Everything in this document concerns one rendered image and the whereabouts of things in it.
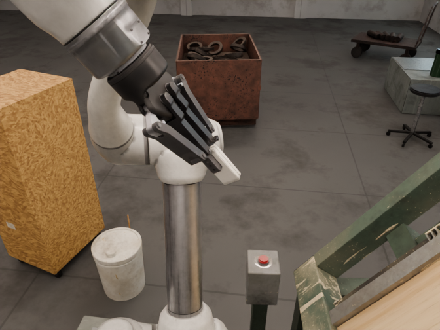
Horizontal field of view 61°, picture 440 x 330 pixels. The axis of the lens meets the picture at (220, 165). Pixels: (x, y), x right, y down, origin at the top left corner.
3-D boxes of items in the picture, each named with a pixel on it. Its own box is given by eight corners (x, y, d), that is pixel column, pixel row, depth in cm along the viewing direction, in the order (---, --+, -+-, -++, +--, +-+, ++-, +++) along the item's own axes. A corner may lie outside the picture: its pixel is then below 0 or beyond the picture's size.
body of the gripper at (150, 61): (135, 62, 42) (186, 120, 46) (157, 29, 48) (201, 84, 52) (93, 90, 46) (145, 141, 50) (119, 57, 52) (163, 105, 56)
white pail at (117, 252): (112, 262, 261) (101, 211, 236) (154, 267, 258) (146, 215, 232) (93, 300, 234) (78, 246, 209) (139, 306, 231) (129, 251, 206)
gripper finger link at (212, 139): (148, 98, 51) (150, 92, 52) (198, 151, 56) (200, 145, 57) (168, 86, 49) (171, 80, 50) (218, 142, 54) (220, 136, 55)
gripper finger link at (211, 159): (202, 143, 53) (198, 156, 51) (222, 165, 56) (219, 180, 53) (194, 146, 54) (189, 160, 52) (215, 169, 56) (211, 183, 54)
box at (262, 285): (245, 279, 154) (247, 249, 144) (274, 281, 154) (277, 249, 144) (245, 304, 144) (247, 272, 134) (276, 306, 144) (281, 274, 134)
